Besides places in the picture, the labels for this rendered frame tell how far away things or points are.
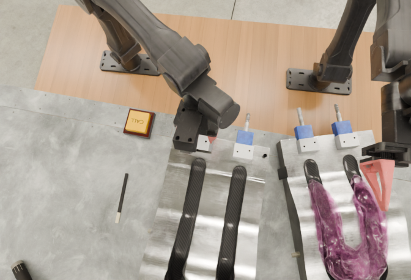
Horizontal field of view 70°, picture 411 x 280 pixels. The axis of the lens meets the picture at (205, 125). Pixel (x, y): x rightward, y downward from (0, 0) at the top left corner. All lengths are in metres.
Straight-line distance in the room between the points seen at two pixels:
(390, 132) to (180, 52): 0.36
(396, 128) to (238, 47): 0.62
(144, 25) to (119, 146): 0.48
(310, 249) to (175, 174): 0.38
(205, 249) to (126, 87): 0.54
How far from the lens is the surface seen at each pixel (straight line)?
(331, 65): 0.84
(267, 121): 0.91
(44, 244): 0.98
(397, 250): 0.91
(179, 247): 0.76
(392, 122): 0.52
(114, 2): 0.56
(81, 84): 1.03
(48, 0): 2.41
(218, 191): 0.78
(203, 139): 0.72
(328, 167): 0.87
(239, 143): 0.76
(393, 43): 0.58
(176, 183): 0.78
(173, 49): 0.52
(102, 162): 0.93
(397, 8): 0.62
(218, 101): 0.52
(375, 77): 0.58
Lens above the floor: 1.66
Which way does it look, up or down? 75 degrees down
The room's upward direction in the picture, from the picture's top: 5 degrees counter-clockwise
